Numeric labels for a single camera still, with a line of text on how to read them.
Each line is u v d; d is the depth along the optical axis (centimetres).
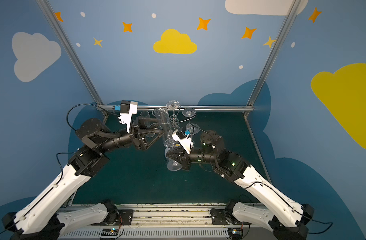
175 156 57
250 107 116
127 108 42
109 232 73
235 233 73
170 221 74
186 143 50
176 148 55
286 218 38
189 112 77
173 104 78
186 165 51
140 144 44
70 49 83
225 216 66
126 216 75
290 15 72
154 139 45
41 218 37
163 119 48
